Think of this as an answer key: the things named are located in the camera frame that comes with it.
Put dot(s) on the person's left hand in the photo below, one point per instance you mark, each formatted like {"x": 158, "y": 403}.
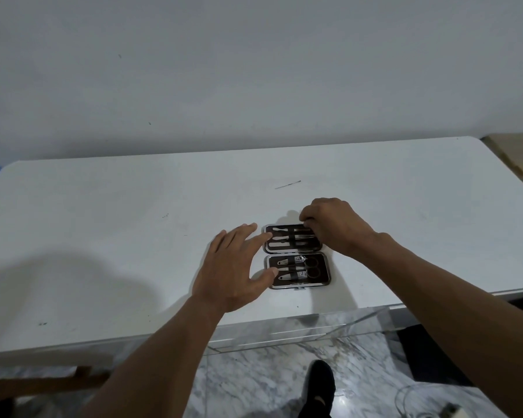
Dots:
{"x": 226, "y": 278}

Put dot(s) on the person's right hand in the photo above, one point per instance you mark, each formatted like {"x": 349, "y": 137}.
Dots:
{"x": 338, "y": 226}

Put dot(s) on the person's left little finger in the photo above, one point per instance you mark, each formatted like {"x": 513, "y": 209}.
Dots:
{"x": 217, "y": 241}

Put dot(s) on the person's left thumb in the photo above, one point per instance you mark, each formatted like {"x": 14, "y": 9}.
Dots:
{"x": 266, "y": 279}

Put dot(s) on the person's right fingers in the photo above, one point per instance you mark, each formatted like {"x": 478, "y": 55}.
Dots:
{"x": 310, "y": 219}

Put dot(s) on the person's left middle finger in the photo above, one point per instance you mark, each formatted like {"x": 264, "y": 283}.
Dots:
{"x": 244, "y": 235}

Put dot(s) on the black manicure kit case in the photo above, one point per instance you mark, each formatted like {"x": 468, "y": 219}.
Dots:
{"x": 316, "y": 282}

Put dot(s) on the person's left forearm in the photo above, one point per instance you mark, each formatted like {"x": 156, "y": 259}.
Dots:
{"x": 165, "y": 365}

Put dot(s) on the person's right forearm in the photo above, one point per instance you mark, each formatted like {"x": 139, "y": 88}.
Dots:
{"x": 453, "y": 322}

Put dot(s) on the silver tweezers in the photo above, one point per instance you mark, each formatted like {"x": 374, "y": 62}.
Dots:
{"x": 298, "y": 237}

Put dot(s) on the silver cuticle pusher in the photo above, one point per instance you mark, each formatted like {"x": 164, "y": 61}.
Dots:
{"x": 287, "y": 230}

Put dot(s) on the large silver nail clipper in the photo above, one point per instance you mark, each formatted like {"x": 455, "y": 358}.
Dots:
{"x": 293, "y": 277}

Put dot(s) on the small silver nail clipper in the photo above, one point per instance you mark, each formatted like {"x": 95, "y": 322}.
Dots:
{"x": 290, "y": 261}

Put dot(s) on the person's black shoe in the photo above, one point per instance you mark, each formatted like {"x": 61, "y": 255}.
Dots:
{"x": 318, "y": 387}

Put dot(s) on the black floor mat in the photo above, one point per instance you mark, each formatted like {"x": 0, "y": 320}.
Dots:
{"x": 427, "y": 356}

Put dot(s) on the light wooden furniture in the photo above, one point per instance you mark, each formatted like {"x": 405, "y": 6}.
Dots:
{"x": 516, "y": 156}

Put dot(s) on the brown wooden stool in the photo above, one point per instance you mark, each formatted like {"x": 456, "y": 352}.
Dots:
{"x": 43, "y": 383}

